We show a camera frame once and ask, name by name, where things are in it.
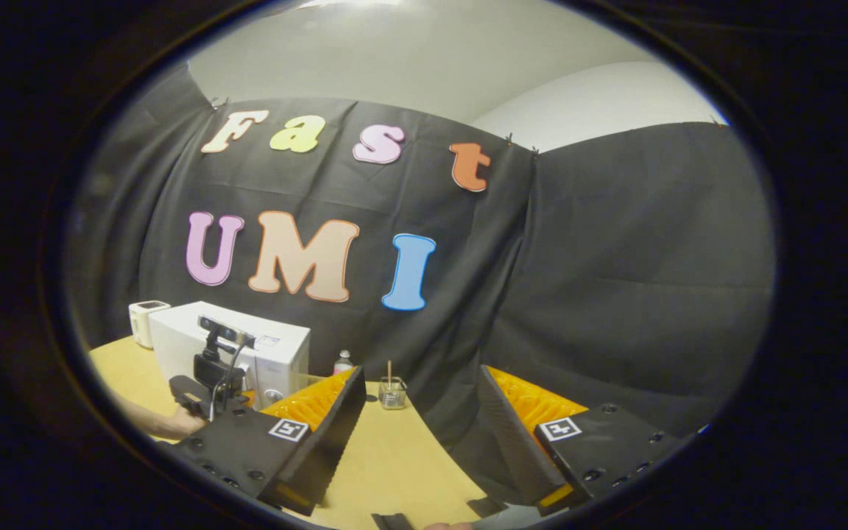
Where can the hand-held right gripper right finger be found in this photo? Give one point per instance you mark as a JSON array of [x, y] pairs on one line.
[[516, 442]]

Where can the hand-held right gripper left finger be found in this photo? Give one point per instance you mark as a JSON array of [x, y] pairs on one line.
[[336, 434]]

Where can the white microwave oven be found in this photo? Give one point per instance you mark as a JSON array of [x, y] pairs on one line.
[[277, 353]]

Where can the glass cup with stick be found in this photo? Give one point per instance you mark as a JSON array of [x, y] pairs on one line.
[[393, 394]]

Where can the small clear bottle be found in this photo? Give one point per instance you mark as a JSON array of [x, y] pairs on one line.
[[343, 363]]

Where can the white toaster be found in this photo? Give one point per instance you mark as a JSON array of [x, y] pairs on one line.
[[146, 320]]

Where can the black backdrop cloth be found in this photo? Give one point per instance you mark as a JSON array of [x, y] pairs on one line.
[[615, 258]]

